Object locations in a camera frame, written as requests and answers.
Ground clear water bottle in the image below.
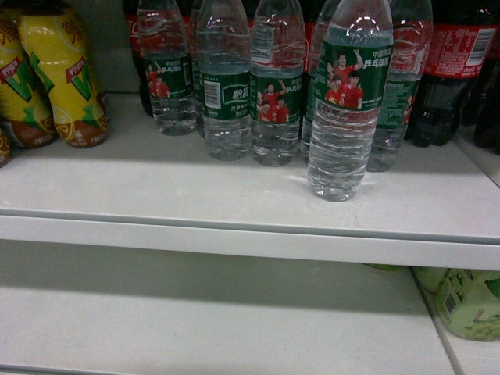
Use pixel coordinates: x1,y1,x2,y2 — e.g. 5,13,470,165
308,1,394,202

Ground water bottle middle players label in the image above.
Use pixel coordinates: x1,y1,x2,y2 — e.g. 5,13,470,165
250,0,305,166

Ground water bottle barcode label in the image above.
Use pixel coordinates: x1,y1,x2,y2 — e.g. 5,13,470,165
197,0,251,161

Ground water bottle far left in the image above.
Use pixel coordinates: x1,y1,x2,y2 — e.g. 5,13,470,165
137,1,196,136

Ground white shelf board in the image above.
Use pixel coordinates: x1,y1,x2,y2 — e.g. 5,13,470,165
1,95,499,270

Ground water bottle behind right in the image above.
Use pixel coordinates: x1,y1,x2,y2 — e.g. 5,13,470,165
366,0,433,172

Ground cola bottle left behind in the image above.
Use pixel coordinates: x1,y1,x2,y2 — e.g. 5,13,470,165
122,0,153,117

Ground yellow lemon tea bottle left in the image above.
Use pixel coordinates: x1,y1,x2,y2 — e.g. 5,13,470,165
1,13,57,148

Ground yellow lemon tea bottle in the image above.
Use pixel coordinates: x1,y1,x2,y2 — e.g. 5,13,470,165
1,13,57,148
19,1,108,148

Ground green grape juice bottle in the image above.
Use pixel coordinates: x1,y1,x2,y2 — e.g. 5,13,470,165
412,266,499,342

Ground cola bottle right red label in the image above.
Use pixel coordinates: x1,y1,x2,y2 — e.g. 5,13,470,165
407,0,499,148

